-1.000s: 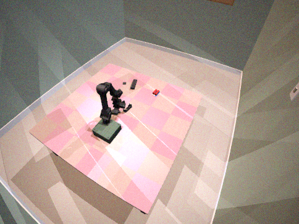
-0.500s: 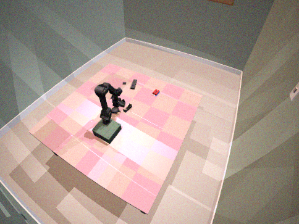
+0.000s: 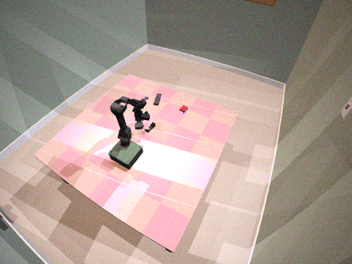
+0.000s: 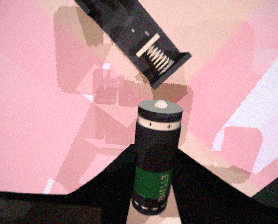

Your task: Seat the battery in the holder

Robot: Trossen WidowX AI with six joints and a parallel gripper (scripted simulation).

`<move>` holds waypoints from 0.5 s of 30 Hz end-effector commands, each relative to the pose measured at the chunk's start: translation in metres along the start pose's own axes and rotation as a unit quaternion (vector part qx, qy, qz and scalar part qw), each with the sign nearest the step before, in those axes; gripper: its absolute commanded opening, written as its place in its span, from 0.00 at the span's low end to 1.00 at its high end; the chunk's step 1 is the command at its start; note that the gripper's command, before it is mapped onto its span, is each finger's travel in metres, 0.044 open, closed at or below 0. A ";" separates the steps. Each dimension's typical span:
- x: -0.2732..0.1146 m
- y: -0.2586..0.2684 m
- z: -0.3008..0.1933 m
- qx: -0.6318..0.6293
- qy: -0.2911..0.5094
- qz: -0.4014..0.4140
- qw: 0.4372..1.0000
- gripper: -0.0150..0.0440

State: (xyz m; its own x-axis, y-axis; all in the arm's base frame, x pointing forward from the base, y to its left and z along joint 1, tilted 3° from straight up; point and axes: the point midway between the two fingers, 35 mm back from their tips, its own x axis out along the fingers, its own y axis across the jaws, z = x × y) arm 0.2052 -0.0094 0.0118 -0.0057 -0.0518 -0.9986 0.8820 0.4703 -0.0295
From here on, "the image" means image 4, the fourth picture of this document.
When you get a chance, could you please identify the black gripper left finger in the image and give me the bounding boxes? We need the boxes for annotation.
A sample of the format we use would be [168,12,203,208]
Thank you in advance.
[0,144,137,224]

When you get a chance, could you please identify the black and green battery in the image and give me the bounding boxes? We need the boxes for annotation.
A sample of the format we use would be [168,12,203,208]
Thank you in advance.
[131,99,183,216]

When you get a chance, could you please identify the black battery holder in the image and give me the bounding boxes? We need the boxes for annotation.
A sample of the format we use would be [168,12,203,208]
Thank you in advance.
[73,0,193,90]

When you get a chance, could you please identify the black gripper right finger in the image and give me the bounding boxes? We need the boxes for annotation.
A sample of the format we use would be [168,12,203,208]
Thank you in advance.
[171,148,278,224]

